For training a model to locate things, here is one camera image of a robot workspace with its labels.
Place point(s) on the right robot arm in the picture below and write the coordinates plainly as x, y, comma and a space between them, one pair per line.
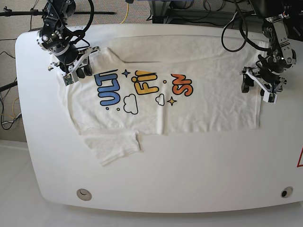
47, 40

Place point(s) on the red triangle warning sticker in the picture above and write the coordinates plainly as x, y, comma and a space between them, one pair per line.
300, 160

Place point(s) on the black tripod stand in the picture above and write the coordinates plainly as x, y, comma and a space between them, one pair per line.
14, 13

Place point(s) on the table cable grommet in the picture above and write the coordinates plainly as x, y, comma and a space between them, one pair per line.
84, 194
286, 192

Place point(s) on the grey metal frame base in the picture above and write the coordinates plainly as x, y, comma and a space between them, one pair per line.
196, 12

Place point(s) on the right table cable grommet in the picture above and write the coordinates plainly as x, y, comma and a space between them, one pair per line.
286, 192

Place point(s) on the left table cable grommet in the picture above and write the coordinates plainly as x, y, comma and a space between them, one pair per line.
84, 194

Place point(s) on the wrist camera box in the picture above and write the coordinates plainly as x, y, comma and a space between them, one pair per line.
270, 97
70, 78

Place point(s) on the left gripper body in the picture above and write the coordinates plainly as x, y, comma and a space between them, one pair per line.
266, 74

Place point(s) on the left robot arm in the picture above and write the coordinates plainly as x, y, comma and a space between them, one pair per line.
280, 55

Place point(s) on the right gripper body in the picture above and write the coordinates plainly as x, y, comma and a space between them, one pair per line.
69, 58

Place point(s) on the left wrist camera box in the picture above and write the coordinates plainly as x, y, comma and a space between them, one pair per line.
270, 97

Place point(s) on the white printed T-shirt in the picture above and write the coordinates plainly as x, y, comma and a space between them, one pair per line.
159, 85

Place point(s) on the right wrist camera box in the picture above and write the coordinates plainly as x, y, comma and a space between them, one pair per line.
70, 78

